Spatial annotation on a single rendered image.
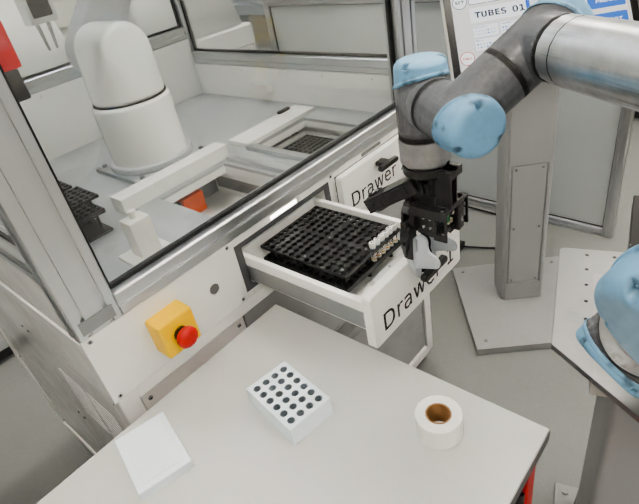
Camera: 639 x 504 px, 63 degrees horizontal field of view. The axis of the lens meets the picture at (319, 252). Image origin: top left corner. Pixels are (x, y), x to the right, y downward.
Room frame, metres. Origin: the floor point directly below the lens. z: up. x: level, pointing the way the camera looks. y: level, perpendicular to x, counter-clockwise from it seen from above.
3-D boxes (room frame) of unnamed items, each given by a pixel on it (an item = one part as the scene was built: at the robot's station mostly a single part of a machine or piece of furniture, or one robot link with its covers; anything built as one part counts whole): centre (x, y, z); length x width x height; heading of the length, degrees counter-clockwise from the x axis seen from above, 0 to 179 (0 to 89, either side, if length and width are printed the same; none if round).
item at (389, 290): (0.73, -0.16, 0.87); 0.29 x 0.02 x 0.11; 133
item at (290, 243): (0.88, -0.03, 0.87); 0.22 x 0.18 x 0.06; 43
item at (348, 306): (0.89, -0.02, 0.86); 0.40 x 0.26 x 0.06; 43
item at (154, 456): (0.55, 0.33, 0.77); 0.13 x 0.09 x 0.02; 29
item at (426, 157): (0.71, -0.19, 1.13); 0.08 x 0.08 x 0.05
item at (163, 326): (0.72, 0.28, 0.88); 0.07 x 0.05 x 0.07; 133
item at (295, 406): (0.59, 0.10, 0.78); 0.12 x 0.08 x 0.04; 34
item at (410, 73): (0.71, -0.19, 1.20); 0.09 x 0.08 x 0.11; 9
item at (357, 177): (1.18, -0.18, 0.87); 0.29 x 0.02 x 0.11; 133
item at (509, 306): (1.53, -0.75, 0.51); 0.50 x 0.45 x 1.02; 172
